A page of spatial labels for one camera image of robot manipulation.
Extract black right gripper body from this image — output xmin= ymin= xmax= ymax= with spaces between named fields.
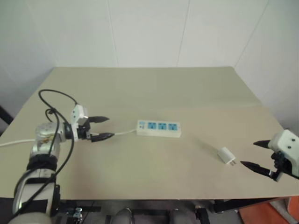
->
xmin=268 ymin=151 xmax=295 ymax=183

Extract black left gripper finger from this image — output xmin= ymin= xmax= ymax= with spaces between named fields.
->
xmin=88 ymin=116 xmax=110 ymax=124
xmin=90 ymin=132 xmax=115 ymax=143

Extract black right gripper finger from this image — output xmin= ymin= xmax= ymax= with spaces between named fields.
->
xmin=253 ymin=139 xmax=271 ymax=149
xmin=240 ymin=161 xmax=273 ymax=177

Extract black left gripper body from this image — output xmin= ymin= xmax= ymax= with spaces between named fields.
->
xmin=78 ymin=118 xmax=92 ymax=142

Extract white plug adapter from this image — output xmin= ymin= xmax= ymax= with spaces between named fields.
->
xmin=216 ymin=146 xmax=237 ymax=167

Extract white power strip blue sockets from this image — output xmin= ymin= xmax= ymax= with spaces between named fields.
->
xmin=136 ymin=119 xmax=182 ymax=139

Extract orange box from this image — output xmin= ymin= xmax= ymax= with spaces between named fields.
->
xmin=237 ymin=196 xmax=299 ymax=224

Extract dark rounded grey shape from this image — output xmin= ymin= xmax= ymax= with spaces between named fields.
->
xmin=109 ymin=207 xmax=137 ymax=224

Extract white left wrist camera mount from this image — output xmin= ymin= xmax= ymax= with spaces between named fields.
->
xmin=70 ymin=105 xmax=90 ymax=142

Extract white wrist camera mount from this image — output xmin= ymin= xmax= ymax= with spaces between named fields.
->
xmin=267 ymin=129 xmax=299 ymax=178
xmin=70 ymin=105 xmax=90 ymax=142

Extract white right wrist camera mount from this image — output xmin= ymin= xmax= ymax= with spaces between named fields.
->
xmin=267 ymin=129 xmax=299 ymax=178

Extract white power strip cord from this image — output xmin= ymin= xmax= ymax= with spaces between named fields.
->
xmin=0 ymin=129 xmax=139 ymax=147

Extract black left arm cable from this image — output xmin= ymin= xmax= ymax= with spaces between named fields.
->
xmin=38 ymin=89 xmax=79 ymax=217

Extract metal clamp bracket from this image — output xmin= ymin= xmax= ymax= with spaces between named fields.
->
xmin=71 ymin=207 xmax=83 ymax=220

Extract black table frame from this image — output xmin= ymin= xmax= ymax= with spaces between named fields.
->
xmin=56 ymin=197 xmax=292 ymax=217

